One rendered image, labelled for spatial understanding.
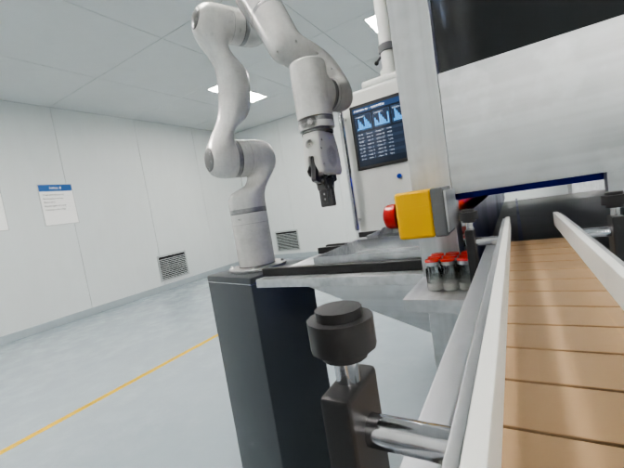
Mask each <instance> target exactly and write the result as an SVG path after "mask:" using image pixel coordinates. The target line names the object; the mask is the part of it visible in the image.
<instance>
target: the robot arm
mask: <svg viewBox="0 0 624 468"><path fill-rule="evenodd" d="M235 1H236V4H237V6H238V7H234V6H227V5H223V4H218V3H213V2H203V3H200V4H199V5H197V6H196V7H195V9H194V10H193V13H192V16H191V29H192V32H193V35H194V37H195V39H196V41H197V43H198V45H199V46H200V48H201V49H202V51H203V52H204V53H205V54H206V56H207V57H208V59H209V60H210V61H211V62H212V64H213V66H214V70H215V74H216V80H217V90H218V115H217V119H216V123H215V126H214V130H213V133H212V134H211V136H210V138H209V141H208V143H207V146H206V150H205V153H204V162H205V167H206V168H207V170H208V172H209V173H210V174H211V175H212V176H215V177H218V178H234V177H246V176H247V182H246V184H245V186H244V187H243V188H240V189H239V190H237V191H235V192H234V193H232V194H231V195H230V197H229V199H228V206H229V212H230V217H231V223H232V227H233V233H234V239H235V243H236V249H237V255H238V259H239V266H231V267H230V270H229V273H230V274H248V273H254V272H260V271H262V269H263V268H265V267H280V266H283V265H285V264H286V259H284V258H275V255H274V250H273V244H272V239H271V233H270V227H269V222H268V216H267V207H266V200H265V189H266V185H267V181H268V179H269V178H270V176H271V174H272V172H273V170H274V168H275V165H276V156H275V153H274V150H273V149H272V148H271V146H270V145H269V144H268V143H266V142H265V141H262V140H255V139H234V138H233V136H234V132H235V130H236V128H237V127H238V125H239V124H241V123H242V122H243V121H244V120H245V119H246V117H247V115H248V113H249V110H250V106H251V87H250V78H249V74H248V72H247V71H246V69H245V68H244V66H243V65H242V64H241V63H240V62H239V61H238V60H237V59H236V57H235V56H234V55H233V54H232V52H231V51H230V49H229V46H228V45H233V46H243V47H256V46H260V45H261V44H263V43H264V45H265V47H266V50H267V51H268V53H269V55H270V56H271V57H272V58H273V59H274V60H275V61H276V62H277V63H278V64H280V65H282V66H284V67H286V68H289V69H290V75H291V80H292V91H293V97H294V103H295V109H296V115H297V121H298V129H299V133H300V134H302V138H303V148H304V158H305V169H306V173H307V175H308V176H310V177H311V180H312V182H314V183H316V184H317V187H318V190H319V196H320V202H321V207H328V206H333V205H336V200H335V194H334V181H336V180H337V177H336V175H340V174H341V173H342V165H341V161H340V156H339V151H338V148H337V144H336V140H335V137H334V134H333V128H334V127H335V125H334V120H333V112H341V111H346V110H347V109H348V108H349V107H350V106H351V104H352V101H353V92H352V88H351V85H350V83H349V82H348V80H347V78H346V76H345V74H344V73H343V71H342V69H341V68H340V66H339V65H338V64H337V62H336V61H335V60H334V58H333V57H332V56H331V55H330V54H329V53H327V52H326V51H325V50H324V49H323V48H321V47H320V46H319V45H317V44H315V43H314V42H312V41H311V40H309V39H307V38H306V37H304V36H303V35H302V34H300V33H299V32H298V30H297V29H296V27H295V25H294V23H293V21H292V19H291V17H290V15H289V13H288V11H287V10H286V8H285V6H284V5H283V4H282V2H281V0H235Z"/></svg>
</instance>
